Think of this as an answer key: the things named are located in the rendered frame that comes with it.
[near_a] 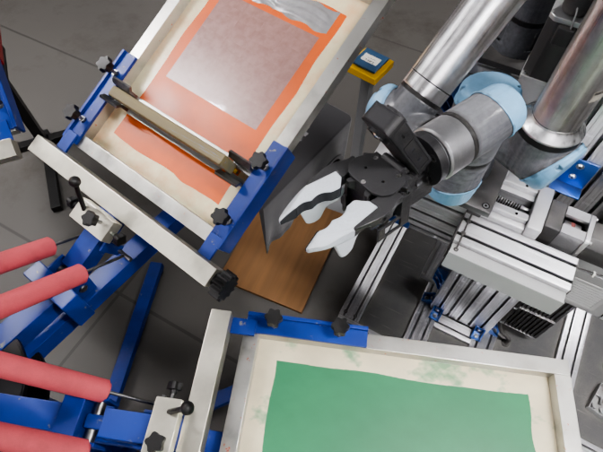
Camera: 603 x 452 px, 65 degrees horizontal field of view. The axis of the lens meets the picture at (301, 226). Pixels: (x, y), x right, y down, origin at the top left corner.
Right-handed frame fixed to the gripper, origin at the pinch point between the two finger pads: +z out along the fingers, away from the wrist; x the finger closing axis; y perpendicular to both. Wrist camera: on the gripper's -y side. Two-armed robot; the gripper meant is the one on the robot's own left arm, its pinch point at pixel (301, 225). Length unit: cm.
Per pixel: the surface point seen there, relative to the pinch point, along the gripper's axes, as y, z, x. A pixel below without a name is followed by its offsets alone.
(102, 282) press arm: 67, 28, 66
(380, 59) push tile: 60, -92, 84
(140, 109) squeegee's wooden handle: 33, -4, 80
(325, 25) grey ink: 25, -55, 67
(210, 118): 40, -19, 73
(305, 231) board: 154, -61, 100
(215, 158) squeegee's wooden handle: 36, -11, 55
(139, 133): 44, -2, 86
